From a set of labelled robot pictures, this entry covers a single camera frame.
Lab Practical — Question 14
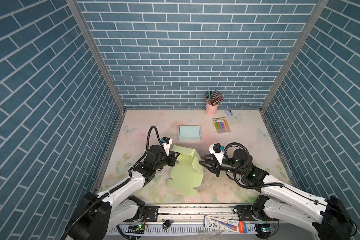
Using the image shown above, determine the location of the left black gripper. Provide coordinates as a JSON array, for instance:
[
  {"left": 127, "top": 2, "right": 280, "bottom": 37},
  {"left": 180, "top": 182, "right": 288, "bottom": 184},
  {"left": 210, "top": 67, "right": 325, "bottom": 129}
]
[{"left": 153, "top": 150, "right": 181, "bottom": 172}]

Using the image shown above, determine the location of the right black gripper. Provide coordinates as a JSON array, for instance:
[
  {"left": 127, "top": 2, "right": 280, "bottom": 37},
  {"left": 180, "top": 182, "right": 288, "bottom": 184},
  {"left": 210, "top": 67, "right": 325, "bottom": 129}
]
[{"left": 199, "top": 152, "right": 246, "bottom": 177}]

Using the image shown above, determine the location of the light green paper box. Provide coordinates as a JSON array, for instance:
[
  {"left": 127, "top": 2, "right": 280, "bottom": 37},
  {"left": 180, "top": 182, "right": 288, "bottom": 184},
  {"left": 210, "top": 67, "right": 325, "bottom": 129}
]
[{"left": 167, "top": 146, "right": 204, "bottom": 197}]

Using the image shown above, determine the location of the light blue paper box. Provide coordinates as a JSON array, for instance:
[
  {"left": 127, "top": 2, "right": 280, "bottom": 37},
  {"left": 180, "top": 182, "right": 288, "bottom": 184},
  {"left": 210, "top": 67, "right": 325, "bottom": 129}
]
[{"left": 178, "top": 125, "right": 201, "bottom": 142}]

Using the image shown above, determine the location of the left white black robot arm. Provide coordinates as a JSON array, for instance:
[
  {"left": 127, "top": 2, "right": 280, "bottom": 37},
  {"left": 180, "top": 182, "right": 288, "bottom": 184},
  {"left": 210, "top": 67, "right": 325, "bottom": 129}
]
[{"left": 61, "top": 144, "right": 180, "bottom": 240}]

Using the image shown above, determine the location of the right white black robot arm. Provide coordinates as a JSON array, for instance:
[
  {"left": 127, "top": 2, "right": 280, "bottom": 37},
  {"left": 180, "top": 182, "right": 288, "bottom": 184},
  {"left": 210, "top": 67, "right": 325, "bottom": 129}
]
[{"left": 199, "top": 147, "right": 358, "bottom": 240}]

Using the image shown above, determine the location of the pack of coloured markers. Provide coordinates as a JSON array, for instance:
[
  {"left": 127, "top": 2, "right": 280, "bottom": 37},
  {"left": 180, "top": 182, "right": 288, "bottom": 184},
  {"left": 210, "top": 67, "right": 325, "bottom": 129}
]
[{"left": 213, "top": 118, "right": 231, "bottom": 134}]

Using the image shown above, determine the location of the pink pencil cup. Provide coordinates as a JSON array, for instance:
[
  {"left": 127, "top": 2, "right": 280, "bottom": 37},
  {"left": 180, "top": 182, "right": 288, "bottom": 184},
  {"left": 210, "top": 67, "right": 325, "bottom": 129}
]
[{"left": 206, "top": 104, "right": 219, "bottom": 116}]

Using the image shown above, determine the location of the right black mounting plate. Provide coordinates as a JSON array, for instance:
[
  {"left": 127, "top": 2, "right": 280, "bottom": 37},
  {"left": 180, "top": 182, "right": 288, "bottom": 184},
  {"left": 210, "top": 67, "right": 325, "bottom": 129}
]
[{"left": 232, "top": 204, "right": 278, "bottom": 222}]

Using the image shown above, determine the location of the black mounting plate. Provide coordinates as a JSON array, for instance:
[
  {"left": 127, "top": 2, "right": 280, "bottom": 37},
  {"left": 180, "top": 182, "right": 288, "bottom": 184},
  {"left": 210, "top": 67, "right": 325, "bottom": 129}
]
[
  {"left": 133, "top": 205, "right": 159, "bottom": 223},
  {"left": 232, "top": 204, "right": 278, "bottom": 222}
]

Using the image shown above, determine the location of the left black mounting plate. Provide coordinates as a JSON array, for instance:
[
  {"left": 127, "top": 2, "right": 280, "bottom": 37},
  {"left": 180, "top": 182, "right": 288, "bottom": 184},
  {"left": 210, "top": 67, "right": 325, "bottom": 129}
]
[{"left": 133, "top": 205, "right": 159, "bottom": 223}]

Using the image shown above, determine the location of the white red blue package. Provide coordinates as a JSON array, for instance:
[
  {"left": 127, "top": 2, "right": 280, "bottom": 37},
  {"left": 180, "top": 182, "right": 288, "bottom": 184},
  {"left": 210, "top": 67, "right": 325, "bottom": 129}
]
[{"left": 204, "top": 216, "right": 248, "bottom": 234}]

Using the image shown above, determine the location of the coloured pencils bundle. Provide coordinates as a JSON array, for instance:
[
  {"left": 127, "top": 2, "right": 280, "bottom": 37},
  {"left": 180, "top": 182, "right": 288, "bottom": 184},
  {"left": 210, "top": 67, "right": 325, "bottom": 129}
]
[{"left": 204, "top": 91, "right": 224, "bottom": 106}]

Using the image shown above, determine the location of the small black knob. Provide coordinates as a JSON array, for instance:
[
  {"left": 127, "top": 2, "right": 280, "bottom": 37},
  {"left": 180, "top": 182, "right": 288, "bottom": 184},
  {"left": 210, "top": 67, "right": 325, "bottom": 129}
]
[{"left": 163, "top": 220, "right": 171, "bottom": 231}]

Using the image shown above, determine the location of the left green circuit board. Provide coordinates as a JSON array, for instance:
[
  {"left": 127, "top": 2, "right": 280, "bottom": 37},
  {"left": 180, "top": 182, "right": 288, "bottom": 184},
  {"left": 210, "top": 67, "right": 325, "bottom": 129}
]
[{"left": 126, "top": 225, "right": 146, "bottom": 235}]

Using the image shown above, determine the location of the right green lit device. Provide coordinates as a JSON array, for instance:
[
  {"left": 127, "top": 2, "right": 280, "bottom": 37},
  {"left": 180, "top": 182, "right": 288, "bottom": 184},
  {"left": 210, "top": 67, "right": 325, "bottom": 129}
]
[{"left": 255, "top": 224, "right": 272, "bottom": 240}]

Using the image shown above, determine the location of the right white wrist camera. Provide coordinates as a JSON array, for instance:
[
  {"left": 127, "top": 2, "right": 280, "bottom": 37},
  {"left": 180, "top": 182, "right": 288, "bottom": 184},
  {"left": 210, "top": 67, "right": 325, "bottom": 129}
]
[{"left": 209, "top": 143, "right": 225, "bottom": 165}]

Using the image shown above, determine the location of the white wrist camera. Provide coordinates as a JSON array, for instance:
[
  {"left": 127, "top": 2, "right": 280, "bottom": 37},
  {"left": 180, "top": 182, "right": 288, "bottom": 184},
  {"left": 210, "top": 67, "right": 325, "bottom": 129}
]
[
  {"left": 161, "top": 137, "right": 173, "bottom": 156},
  {"left": 209, "top": 143, "right": 225, "bottom": 165}
]

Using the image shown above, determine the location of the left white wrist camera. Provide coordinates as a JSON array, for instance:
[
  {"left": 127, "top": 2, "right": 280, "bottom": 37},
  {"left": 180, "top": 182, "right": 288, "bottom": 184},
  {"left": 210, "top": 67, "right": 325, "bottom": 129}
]
[{"left": 161, "top": 137, "right": 173, "bottom": 156}]

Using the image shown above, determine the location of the right black cable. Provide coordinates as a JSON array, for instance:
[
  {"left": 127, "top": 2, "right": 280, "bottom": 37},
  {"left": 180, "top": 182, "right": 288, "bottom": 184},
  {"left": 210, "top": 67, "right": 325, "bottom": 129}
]
[{"left": 223, "top": 142, "right": 358, "bottom": 238}]

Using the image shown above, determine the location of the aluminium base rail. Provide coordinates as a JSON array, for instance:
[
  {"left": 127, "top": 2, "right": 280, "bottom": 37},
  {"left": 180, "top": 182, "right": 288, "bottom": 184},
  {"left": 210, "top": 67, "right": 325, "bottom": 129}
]
[{"left": 65, "top": 202, "right": 331, "bottom": 240}]

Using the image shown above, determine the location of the left black corrugated cable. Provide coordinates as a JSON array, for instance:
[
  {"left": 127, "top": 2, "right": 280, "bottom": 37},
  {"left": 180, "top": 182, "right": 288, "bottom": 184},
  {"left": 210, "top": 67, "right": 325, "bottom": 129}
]
[{"left": 59, "top": 125, "right": 163, "bottom": 240}]

